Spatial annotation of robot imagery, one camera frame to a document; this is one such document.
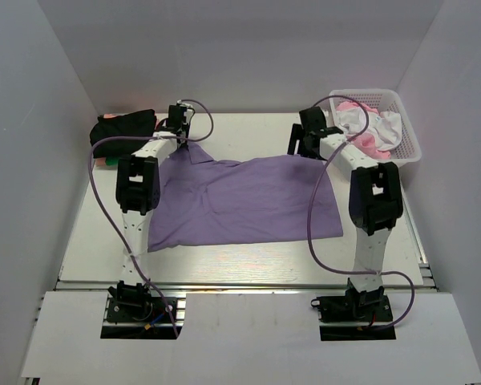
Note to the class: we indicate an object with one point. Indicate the black folded t-shirt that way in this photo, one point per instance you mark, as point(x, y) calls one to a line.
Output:
point(120, 130)

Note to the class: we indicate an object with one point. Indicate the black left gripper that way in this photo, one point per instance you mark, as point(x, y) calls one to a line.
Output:
point(187, 127)

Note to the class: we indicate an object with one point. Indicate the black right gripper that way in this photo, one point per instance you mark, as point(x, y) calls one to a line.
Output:
point(299, 133)

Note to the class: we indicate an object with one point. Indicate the white garment in basket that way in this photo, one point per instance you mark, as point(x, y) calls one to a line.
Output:
point(385, 127)

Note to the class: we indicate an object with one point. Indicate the pink plastic laundry basket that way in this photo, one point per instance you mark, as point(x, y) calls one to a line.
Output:
point(383, 100)

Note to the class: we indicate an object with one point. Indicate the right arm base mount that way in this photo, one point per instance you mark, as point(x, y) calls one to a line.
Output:
point(355, 316)

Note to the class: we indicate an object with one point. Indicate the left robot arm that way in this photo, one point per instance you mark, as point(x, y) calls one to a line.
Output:
point(138, 186)

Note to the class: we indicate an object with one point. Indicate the green folded t-shirt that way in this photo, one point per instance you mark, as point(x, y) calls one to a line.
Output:
point(110, 161)

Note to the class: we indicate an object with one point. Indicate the aluminium table edge rail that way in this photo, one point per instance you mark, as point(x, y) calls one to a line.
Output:
point(62, 285)

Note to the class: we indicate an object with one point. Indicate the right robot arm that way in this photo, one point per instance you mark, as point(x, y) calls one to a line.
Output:
point(375, 199)

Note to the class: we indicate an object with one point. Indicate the pink garment in basket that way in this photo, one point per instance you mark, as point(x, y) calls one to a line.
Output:
point(365, 142)

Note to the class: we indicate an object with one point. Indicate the purple t-shirt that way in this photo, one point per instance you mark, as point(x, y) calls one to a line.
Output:
point(220, 202)

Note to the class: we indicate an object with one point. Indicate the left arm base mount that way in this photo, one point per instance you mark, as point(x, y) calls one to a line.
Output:
point(134, 312)

